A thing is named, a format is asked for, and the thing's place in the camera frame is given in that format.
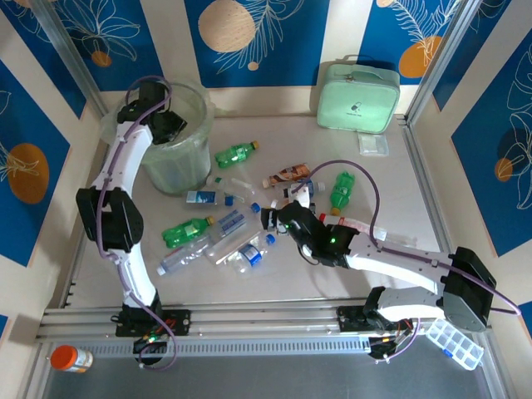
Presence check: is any clear bottle blue label cap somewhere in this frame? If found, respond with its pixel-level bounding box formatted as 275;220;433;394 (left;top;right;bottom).
230;234;278;275

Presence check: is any clear soda water bottle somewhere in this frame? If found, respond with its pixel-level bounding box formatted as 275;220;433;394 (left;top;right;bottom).
206;202;262;246

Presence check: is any square clear bottle green band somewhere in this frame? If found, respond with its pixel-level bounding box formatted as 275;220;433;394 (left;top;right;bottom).
206;175;257;199

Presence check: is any brown coffee drink bottle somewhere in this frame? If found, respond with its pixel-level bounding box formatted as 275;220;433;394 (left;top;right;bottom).
261;163;313;189

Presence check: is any large clear bottle paper label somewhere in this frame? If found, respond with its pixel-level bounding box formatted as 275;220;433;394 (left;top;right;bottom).
204;226;267;266

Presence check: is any clear bottle dark blue label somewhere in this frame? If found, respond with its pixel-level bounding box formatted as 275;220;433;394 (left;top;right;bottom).
282;179;326;199

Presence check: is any green plastic bottle yellow cap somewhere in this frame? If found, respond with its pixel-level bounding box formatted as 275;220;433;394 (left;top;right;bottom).
214;140;260;170
161;215;216;249
330;170;357;216

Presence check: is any small bottle mountain print label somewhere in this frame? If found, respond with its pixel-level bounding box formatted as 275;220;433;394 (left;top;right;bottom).
185;190;234;208

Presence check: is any crushed clear bottle blue cap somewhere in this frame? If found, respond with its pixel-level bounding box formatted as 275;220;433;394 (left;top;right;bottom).
156;243;211;276

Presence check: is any mesh bin with green bag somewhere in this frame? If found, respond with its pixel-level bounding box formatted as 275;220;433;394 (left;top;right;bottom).
101;81;216;195

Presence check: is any small clear plastic sachet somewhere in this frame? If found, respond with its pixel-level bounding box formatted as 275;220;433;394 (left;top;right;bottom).
357;133;391;157

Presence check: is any mint green zip case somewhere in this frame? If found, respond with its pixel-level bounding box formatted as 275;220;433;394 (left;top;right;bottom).
318;54;401;135

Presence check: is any clear compartment organizer box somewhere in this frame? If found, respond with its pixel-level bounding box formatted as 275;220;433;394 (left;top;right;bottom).
423;317;485;371

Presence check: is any orange lid pill jar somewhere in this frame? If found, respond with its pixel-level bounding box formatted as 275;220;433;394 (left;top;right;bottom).
49;344;95;374

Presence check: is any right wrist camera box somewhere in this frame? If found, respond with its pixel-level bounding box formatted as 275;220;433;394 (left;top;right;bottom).
283;185;313;209

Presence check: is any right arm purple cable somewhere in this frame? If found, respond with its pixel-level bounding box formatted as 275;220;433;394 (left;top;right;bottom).
290;160;523;363

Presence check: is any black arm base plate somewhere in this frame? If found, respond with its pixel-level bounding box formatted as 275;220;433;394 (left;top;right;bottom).
114;309;192;337
334;305;416;333

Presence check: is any aluminium frame post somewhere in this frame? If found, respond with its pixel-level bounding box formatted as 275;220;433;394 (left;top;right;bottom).
31;0;110;121
405;0;479;126

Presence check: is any aluminium mounting rail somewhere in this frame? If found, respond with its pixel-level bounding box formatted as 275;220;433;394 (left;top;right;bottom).
35;298;487;344

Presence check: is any grey slotted cable duct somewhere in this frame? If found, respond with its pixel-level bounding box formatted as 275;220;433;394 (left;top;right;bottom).
89;335;371;358

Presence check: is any aluminium table side rail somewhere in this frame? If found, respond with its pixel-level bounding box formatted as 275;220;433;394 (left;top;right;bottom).
398;116;469;300
60;143;111;308

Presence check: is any black wired control board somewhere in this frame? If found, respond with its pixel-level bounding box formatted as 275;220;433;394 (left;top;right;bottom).
367;332;415;361
132;334;170;354

